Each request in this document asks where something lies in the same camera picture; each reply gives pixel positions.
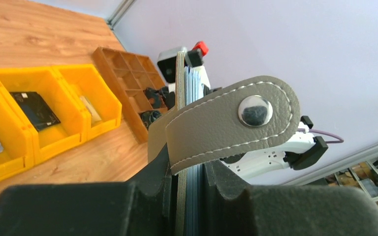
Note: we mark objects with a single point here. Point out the yellow plastic bin row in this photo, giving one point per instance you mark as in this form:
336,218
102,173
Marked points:
60,86

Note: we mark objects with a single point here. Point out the dark rolled tie front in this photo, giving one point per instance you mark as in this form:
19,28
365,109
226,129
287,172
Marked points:
148,117

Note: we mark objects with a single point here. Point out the tan wallet in bin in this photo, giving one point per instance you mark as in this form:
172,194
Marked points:
95,117

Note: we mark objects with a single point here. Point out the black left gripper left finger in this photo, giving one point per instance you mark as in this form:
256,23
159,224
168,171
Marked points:
140,206

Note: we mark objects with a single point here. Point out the wooden compartment tray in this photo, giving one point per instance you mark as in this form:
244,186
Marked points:
129,75

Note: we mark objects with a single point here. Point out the black wallet in bin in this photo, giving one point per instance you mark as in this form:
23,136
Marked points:
36,109

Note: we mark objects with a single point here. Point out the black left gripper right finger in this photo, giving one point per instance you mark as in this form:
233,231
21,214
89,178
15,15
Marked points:
236,208

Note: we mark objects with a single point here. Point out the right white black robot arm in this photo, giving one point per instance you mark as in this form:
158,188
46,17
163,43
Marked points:
301,151

